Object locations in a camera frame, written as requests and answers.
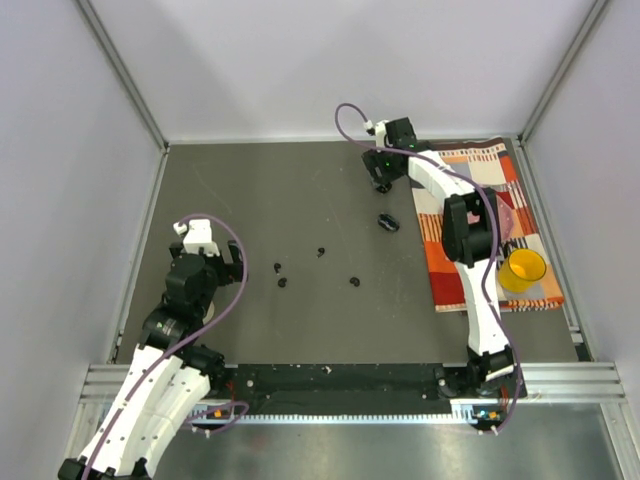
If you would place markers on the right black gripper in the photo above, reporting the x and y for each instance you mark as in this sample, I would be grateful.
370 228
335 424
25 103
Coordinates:
372 160

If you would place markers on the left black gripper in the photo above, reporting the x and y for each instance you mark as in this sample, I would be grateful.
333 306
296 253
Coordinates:
230 271

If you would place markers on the glossy black charging case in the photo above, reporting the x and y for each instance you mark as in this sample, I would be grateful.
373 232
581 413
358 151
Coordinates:
388 222

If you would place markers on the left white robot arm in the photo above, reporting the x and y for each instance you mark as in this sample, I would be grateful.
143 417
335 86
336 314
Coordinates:
169 372

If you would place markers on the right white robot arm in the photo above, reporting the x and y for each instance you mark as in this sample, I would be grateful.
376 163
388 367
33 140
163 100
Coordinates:
470 237

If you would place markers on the orange patterned cloth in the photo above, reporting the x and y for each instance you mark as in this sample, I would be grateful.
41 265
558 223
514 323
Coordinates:
489 163

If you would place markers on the pink dotted plate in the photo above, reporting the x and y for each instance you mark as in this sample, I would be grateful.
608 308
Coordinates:
506 220

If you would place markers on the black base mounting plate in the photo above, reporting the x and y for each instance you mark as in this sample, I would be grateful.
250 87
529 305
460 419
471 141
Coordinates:
355 389

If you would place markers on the yellow translucent cup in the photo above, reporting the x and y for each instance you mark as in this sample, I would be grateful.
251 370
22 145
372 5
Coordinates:
521 270

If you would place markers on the cream mug black handle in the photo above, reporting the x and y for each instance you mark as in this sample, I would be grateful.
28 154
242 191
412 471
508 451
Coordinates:
209 312

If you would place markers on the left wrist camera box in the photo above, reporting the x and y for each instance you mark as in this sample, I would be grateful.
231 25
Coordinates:
197 237

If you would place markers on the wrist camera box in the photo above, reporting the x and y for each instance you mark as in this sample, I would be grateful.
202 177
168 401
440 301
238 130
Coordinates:
197 237
377 130

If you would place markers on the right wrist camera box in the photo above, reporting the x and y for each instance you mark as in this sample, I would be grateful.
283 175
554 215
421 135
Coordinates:
377 130

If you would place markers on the aluminium frame rail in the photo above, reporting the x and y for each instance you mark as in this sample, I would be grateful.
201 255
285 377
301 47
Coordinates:
547 383

